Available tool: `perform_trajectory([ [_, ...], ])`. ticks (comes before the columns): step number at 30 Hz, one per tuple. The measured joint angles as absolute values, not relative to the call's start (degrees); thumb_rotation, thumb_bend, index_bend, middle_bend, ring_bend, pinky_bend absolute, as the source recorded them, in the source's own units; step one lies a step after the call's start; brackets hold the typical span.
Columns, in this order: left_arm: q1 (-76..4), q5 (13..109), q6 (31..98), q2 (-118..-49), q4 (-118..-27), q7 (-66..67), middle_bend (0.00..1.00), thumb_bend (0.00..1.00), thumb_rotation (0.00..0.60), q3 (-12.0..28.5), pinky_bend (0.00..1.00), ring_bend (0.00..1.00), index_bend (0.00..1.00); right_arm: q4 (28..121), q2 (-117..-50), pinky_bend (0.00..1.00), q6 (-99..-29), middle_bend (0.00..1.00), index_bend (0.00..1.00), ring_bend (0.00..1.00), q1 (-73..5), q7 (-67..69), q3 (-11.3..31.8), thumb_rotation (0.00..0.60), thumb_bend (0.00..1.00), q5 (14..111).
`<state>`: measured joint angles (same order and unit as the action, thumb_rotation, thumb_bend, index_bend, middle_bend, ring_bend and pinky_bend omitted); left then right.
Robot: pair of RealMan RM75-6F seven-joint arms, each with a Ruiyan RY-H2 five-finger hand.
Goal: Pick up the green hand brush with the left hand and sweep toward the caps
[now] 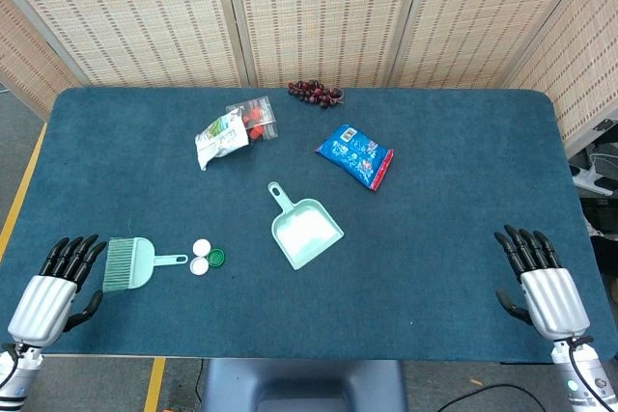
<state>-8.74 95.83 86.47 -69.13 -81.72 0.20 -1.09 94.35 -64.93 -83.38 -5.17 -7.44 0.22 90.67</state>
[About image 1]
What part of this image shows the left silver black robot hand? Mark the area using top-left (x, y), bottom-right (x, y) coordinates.
top-left (7, 233), bottom-right (108, 347)

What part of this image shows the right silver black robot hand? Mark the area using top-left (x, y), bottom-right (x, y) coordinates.
top-left (493, 224), bottom-right (592, 342)

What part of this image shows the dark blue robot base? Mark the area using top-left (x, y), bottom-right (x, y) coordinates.
top-left (199, 358), bottom-right (409, 412)

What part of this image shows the white green snack bag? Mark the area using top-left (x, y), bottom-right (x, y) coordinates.
top-left (194, 111), bottom-right (250, 172)

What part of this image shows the blue snack bag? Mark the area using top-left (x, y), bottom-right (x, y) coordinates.
top-left (315, 124), bottom-right (395, 193)

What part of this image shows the teal felt table mat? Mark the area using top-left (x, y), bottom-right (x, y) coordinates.
top-left (0, 87), bottom-right (615, 365)

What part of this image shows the mint green dustpan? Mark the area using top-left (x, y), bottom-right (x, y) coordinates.
top-left (267, 181), bottom-right (346, 271)

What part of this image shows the clear bag of red pieces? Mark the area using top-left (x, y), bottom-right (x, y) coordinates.
top-left (225, 96), bottom-right (280, 144)

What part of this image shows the bunch of dark red grapes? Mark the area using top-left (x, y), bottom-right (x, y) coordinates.
top-left (287, 79), bottom-right (346, 110)

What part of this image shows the woven bamboo folding screen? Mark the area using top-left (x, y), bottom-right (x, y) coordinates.
top-left (0, 0), bottom-right (618, 158)

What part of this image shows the black cable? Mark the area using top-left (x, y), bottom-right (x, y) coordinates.
top-left (436, 382), bottom-right (552, 412)

